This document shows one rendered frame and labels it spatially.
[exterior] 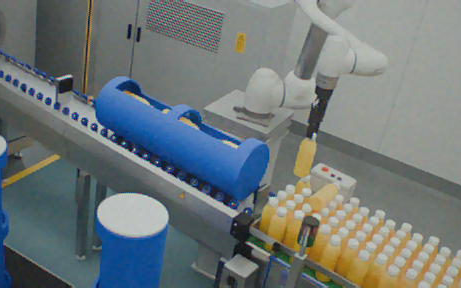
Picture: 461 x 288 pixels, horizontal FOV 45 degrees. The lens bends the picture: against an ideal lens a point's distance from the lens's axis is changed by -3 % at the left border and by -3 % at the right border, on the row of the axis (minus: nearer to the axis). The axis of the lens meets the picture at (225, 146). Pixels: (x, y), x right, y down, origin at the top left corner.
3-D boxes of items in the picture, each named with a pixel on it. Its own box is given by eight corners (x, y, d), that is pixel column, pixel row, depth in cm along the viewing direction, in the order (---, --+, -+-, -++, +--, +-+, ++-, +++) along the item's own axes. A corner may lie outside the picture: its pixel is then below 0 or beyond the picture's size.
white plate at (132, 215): (160, 192, 238) (159, 194, 238) (93, 193, 228) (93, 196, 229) (175, 233, 215) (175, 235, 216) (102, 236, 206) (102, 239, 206)
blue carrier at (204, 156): (132, 116, 311) (134, 69, 296) (264, 185, 272) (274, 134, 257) (93, 134, 291) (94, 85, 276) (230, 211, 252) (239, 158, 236)
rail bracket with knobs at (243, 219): (239, 228, 249) (244, 209, 244) (253, 236, 245) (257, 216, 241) (226, 237, 241) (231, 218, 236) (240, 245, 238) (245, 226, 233)
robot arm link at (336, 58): (321, 77, 222) (351, 80, 225) (331, 39, 215) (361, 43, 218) (312, 66, 231) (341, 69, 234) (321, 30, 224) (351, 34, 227)
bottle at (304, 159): (305, 179, 247) (316, 143, 238) (290, 174, 249) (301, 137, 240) (310, 173, 253) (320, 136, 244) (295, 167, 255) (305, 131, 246)
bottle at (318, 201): (326, 209, 231) (344, 193, 245) (319, 193, 230) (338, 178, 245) (312, 213, 235) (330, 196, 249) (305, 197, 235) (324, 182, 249)
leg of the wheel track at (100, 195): (97, 244, 358) (103, 160, 329) (103, 249, 356) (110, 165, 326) (90, 248, 354) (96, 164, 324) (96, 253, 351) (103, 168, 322)
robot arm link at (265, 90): (240, 99, 313) (247, 63, 303) (271, 102, 318) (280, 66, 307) (246, 113, 300) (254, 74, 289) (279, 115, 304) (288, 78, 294)
